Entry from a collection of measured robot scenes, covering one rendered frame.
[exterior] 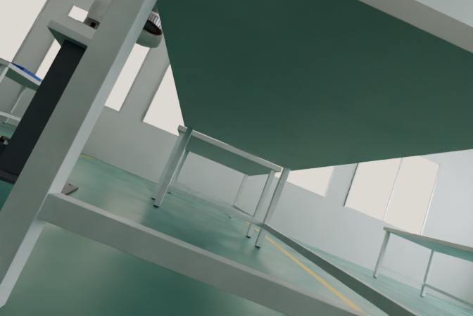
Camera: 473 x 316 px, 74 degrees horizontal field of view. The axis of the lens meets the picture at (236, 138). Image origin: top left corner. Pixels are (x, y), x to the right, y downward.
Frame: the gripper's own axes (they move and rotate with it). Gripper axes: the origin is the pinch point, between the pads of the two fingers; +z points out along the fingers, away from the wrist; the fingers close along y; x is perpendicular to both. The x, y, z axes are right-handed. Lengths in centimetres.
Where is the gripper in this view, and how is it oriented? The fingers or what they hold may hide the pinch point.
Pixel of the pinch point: (149, 21)
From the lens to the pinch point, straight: 125.8
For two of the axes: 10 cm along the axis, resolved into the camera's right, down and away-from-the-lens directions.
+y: -1.6, -2.6, -9.5
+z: 6.2, 7.2, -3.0
